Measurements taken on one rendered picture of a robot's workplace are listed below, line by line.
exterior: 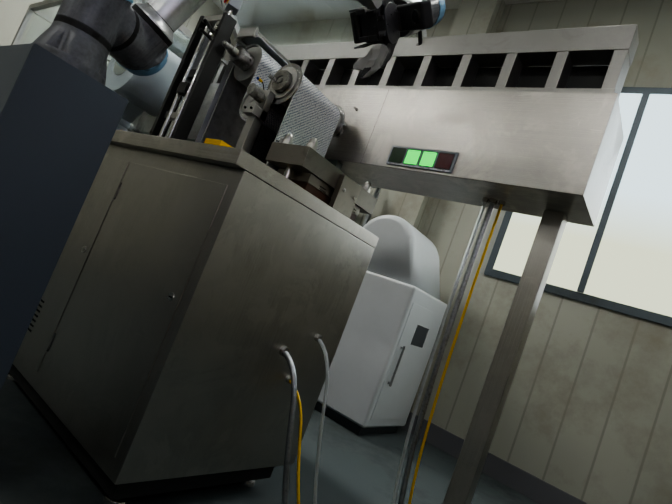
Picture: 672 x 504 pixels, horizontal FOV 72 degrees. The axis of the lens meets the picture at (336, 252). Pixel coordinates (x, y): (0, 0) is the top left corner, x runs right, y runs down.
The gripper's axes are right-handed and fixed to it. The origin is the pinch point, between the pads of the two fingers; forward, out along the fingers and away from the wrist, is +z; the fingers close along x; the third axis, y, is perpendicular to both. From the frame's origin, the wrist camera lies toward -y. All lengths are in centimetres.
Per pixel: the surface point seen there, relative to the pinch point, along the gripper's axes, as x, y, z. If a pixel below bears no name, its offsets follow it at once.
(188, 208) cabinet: -33, 48, 14
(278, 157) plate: -32, 47, -19
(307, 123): -29, 54, -43
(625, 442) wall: -223, -48, -124
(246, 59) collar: -8, 81, -49
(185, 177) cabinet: -28, 54, 8
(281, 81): -15, 59, -41
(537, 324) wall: -189, 6, -160
